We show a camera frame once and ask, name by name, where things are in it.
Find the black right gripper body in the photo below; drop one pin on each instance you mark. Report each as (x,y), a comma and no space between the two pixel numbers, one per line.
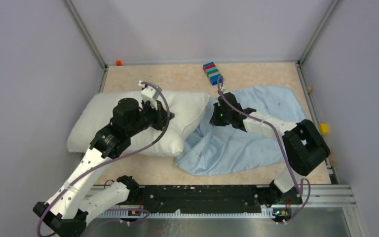
(219,117)

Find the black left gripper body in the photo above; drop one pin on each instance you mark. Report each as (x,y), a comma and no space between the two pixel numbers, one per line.
(149,116)

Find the light blue pillowcase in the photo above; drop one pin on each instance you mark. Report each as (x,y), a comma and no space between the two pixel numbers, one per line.
(215,150)

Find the white pillow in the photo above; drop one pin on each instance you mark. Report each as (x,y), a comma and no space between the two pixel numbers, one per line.
(188,107)

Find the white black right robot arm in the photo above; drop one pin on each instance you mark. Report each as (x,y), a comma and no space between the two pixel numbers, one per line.
(302,146)

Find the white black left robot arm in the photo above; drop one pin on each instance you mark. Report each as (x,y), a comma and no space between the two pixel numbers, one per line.
(68,212)

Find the multicolour toy brick stack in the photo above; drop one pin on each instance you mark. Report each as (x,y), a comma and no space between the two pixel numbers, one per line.
(212,73)

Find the yellow toy block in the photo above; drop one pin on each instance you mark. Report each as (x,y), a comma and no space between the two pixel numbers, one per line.
(323,128)

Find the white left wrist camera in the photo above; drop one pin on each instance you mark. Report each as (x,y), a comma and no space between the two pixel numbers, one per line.
(150,93)

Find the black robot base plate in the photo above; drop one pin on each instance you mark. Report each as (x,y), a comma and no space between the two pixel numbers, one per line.
(209,199)

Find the small wooden block near rail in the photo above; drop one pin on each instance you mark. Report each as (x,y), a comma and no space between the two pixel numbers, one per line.
(331,161)

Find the aluminium front frame rail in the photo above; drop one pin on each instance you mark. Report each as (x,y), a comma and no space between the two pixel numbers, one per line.
(321,197)

